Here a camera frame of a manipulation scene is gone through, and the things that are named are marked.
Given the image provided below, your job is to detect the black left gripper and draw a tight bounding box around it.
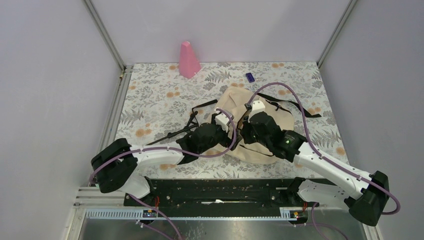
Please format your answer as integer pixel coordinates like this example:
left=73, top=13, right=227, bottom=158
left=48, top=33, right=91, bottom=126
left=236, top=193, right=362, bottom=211
left=199, top=114, right=242, bottom=155

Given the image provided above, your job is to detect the cream canvas backpack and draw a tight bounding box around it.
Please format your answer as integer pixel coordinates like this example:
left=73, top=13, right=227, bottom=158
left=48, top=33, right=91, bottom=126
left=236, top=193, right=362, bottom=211
left=181, top=87, right=318, bottom=165

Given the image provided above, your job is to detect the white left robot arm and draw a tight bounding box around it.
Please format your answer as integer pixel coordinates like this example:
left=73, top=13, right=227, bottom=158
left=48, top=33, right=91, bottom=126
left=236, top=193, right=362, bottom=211
left=89, top=108, right=237, bottom=206

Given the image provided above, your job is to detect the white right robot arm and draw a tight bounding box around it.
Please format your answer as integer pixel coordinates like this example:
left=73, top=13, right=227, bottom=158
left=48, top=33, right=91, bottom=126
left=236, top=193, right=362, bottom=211
left=240, top=100, right=390, bottom=227

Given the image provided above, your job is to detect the black folding tripod stand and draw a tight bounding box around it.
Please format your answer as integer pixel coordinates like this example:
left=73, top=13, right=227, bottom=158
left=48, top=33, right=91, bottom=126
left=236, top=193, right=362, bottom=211
left=145, top=110, right=200, bottom=147

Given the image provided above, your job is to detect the purple eraser block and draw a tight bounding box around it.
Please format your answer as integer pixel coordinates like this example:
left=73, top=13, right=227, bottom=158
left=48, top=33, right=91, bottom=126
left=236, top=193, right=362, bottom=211
left=245, top=72, right=255, bottom=83

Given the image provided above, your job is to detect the floral patterned table mat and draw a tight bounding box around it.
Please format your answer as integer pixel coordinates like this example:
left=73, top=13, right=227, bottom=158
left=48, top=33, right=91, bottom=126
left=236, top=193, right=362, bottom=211
left=115, top=61, right=348, bottom=179

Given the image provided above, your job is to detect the pink cone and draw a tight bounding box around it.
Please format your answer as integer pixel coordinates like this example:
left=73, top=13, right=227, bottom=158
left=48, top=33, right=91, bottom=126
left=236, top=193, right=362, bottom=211
left=178, top=41, right=202, bottom=79

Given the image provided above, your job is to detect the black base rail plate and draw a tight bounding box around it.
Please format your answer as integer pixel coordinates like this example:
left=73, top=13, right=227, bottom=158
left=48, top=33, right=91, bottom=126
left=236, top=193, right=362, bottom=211
left=91, top=178, right=355, bottom=220

